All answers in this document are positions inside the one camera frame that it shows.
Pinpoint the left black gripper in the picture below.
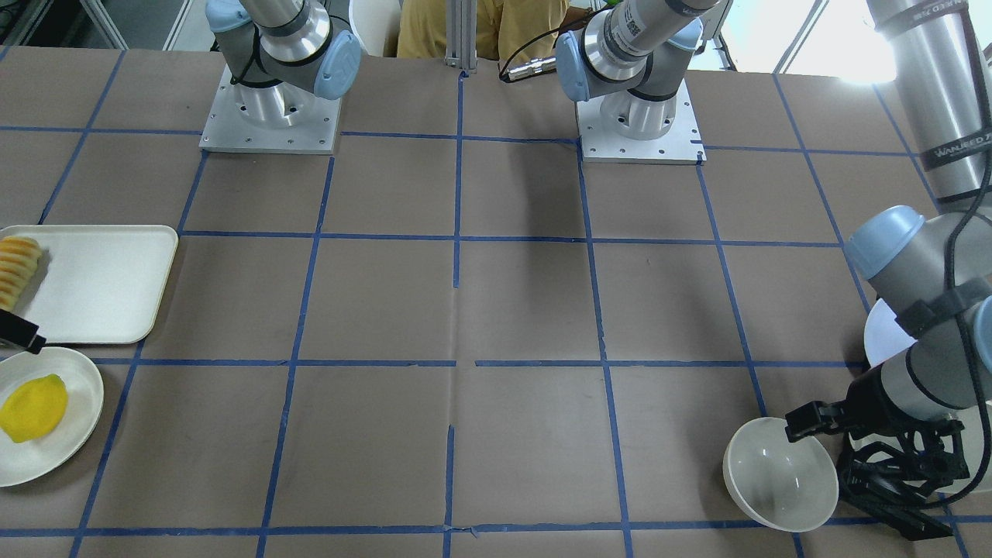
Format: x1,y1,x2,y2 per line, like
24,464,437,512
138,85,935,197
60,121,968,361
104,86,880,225
784,372,971,505

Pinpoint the white ceramic bowl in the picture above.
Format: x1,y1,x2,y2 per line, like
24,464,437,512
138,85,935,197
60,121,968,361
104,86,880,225
722,417,839,533

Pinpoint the yellow lemon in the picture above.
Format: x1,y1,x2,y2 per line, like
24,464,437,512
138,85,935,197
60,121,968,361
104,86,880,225
1,374,70,443

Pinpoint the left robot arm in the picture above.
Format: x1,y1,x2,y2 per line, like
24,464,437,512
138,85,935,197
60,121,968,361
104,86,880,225
787,1,990,509

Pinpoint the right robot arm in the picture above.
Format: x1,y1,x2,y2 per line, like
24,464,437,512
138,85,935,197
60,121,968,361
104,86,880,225
2,1,363,353

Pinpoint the black dish rack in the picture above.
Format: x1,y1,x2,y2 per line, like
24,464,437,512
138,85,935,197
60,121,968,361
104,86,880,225
837,430,971,541

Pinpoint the sliced yellow bread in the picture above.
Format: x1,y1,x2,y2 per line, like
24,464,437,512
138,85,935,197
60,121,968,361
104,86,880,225
1,236,43,312

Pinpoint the white rectangular tray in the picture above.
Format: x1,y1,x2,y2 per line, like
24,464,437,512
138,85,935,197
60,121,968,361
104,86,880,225
2,225,178,345

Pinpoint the light blue plate in rack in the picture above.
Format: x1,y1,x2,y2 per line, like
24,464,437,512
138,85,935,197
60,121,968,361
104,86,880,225
863,299,915,367

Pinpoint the cream round plate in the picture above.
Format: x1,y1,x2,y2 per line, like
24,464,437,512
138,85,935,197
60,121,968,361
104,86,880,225
1,347,104,487

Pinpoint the white chair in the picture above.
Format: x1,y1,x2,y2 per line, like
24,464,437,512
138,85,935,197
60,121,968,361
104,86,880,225
348,1,401,59

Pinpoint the person in yellow shirt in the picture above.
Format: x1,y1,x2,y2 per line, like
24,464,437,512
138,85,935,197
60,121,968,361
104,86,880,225
397,1,588,67

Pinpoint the aluminium frame post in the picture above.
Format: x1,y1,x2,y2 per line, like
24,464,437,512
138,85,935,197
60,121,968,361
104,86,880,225
444,0,477,78

